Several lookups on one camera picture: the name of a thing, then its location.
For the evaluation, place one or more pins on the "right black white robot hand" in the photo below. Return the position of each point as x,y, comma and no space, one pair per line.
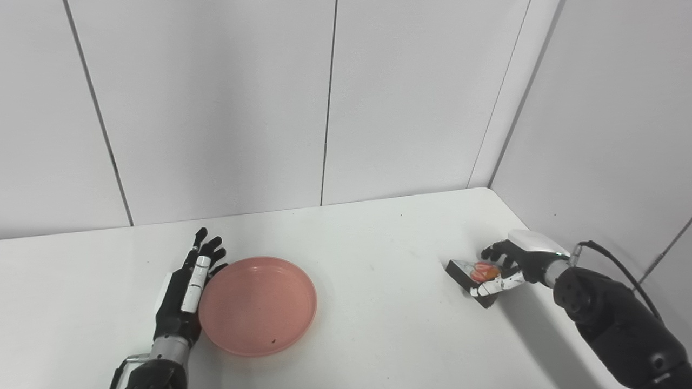
519,265

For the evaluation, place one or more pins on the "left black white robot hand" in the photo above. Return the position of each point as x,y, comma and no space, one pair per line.
184,297

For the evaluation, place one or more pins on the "chocolate cake slice with fruit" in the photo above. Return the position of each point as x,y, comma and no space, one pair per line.
473,275

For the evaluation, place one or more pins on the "pink round plate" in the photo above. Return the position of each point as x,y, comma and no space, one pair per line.
258,306

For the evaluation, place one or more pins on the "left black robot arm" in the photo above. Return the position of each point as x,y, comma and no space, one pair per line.
157,362

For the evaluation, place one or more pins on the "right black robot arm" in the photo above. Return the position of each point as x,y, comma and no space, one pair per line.
616,324

